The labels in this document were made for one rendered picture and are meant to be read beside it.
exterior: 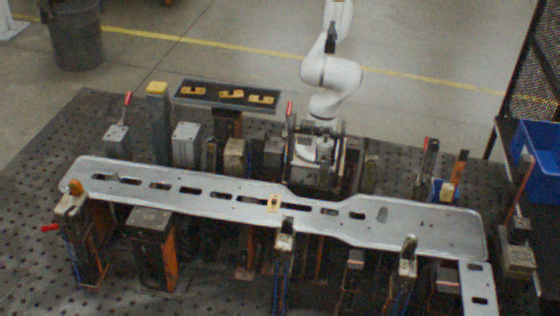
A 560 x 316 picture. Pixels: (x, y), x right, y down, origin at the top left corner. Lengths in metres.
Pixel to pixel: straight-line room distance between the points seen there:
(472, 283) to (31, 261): 1.47
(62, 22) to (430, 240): 3.31
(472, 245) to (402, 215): 0.23
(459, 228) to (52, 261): 1.39
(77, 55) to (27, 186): 2.20
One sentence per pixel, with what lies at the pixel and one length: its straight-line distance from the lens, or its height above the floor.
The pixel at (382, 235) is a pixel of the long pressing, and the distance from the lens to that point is 1.63.
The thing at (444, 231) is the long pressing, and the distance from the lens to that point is 1.70.
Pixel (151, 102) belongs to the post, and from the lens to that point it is 1.95.
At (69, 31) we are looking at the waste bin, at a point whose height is 0.37.
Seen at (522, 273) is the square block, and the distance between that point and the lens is 1.64.
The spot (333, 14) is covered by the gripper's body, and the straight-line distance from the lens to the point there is 1.52.
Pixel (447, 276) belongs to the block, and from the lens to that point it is 1.61.
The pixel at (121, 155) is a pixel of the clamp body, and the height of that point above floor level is 1.00.
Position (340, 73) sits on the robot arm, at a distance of 1.95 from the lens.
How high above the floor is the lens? 2.17
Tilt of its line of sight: 39 degrees down
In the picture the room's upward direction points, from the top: 4 degrees clockwise
